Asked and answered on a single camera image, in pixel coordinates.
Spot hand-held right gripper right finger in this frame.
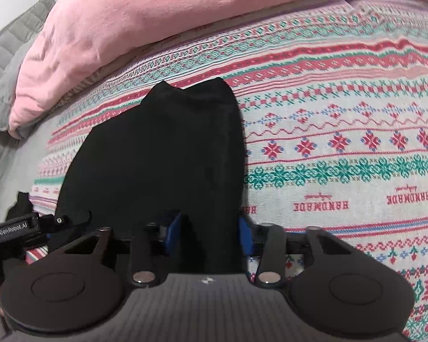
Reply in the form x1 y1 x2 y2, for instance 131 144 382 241
238 217 354 288

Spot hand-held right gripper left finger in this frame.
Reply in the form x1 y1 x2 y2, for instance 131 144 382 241
62 211 182 288

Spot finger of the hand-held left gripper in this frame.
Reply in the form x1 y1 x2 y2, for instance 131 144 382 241
39 215 66 229

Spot black pants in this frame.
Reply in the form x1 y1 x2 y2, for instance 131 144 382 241
5 77 249 276

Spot plain grey bed sheet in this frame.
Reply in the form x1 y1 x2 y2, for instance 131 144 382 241
0 114 63 227

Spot grey quilted cover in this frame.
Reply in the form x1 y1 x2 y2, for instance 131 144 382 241
0 0 58 173

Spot patterned bed cover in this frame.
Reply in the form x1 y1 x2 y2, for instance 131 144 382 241
25 0 428 342

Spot pink blanket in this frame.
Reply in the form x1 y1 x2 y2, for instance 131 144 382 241
8 0 428 140

